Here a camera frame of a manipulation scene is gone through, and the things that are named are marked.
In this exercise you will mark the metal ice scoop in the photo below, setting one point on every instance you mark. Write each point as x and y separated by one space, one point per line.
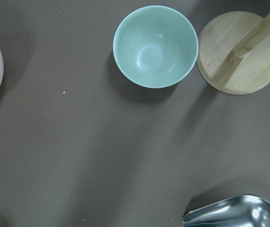
238 211

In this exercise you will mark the mint green bowl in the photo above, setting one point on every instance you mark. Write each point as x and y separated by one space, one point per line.
155 46

